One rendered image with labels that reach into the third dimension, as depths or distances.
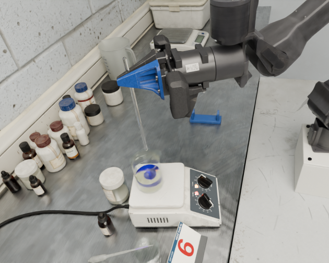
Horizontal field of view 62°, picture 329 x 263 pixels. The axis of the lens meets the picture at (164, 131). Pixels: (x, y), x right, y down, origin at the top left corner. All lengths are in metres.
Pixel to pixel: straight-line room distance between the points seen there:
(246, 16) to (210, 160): 0.45
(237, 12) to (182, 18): 1.16
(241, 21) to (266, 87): 0.66
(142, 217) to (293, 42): 0.44
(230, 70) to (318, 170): 0.33
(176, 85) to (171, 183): 0.31
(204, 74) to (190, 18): 1.12
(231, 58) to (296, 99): 0.61
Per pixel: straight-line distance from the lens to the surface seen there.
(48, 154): 0.83
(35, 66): 1.00
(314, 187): 0.73
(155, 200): 0.61
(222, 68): 0.45
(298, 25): 0.48
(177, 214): 0.61
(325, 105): 0.61
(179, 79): 0.37
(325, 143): 0.69
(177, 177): 0.64
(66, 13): 1.14
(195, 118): 0.91
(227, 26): 0.43
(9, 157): 0.91
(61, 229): 0.74
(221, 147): 0.82
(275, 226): 0.68
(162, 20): 1.62
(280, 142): 0.86
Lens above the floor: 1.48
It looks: 41 degrees down
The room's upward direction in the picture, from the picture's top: 9 degrees counter-clockwise
